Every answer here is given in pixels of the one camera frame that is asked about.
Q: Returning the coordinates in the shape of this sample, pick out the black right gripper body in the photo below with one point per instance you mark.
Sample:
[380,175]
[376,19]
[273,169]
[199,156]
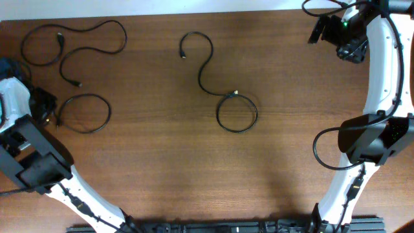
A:
[348,50]

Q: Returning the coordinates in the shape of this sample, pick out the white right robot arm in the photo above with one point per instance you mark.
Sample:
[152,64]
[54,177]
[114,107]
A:
[380,31]

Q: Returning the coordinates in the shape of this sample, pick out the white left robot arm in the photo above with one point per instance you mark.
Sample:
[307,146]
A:
[36,161]

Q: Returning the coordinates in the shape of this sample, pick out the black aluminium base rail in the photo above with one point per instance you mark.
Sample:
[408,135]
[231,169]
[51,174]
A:
[226,227]

